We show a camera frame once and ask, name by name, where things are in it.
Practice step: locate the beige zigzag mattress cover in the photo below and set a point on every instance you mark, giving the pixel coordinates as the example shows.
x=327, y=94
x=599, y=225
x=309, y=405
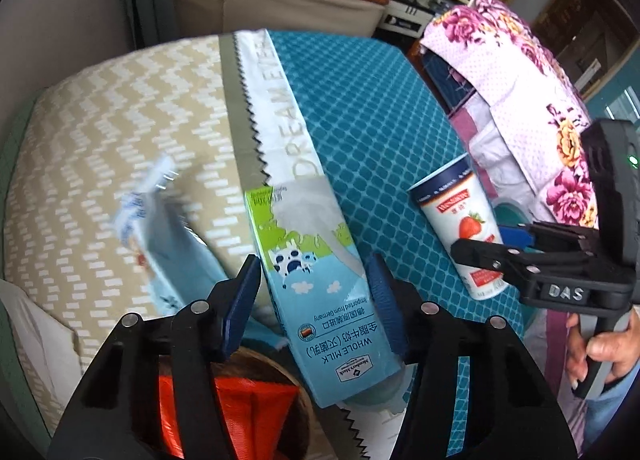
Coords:
x=125, y=114

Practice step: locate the blue milk carton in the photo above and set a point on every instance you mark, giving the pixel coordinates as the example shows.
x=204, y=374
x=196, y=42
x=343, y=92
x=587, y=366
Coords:
x=320, y=320

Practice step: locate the pink floral quilt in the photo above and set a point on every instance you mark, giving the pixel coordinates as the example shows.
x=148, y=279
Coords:
x=515, y=104

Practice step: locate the teal trash bin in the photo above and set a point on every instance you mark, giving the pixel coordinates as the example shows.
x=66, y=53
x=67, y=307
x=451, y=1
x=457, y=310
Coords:
x=512, y=214

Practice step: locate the red plastic bag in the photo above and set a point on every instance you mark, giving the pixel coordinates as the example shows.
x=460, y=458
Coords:
x=260, y=410

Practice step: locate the blue white snack packet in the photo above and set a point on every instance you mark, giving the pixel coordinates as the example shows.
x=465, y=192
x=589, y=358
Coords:
x=165, y=250

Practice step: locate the white media player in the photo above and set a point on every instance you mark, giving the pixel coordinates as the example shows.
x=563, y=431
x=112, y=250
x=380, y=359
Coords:
x=400, y=19

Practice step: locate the green quilted mattress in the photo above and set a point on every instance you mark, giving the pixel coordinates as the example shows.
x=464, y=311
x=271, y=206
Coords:
x=12, y=164

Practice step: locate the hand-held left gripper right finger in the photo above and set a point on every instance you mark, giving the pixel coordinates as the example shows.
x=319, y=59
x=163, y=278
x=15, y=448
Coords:
x=385, y=310

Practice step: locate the wicker basket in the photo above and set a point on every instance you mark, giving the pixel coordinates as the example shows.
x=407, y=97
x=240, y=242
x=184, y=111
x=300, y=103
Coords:
x=300, y=420

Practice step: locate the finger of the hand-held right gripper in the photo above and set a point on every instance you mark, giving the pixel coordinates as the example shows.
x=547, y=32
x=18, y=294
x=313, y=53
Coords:
x=550, y=235
x=480, y=255

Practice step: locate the white yogurt cup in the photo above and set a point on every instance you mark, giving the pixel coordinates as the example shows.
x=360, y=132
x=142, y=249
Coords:
x=460, y=210

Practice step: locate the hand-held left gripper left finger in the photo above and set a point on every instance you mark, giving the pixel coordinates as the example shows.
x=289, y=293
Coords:
x=240, y=305

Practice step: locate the teal diamond pattern mat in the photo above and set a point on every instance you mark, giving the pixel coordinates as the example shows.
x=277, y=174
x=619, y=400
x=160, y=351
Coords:
x=360, y=129

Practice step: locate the person's right hand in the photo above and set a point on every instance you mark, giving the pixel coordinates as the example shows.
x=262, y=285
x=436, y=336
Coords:
x=615, y=350

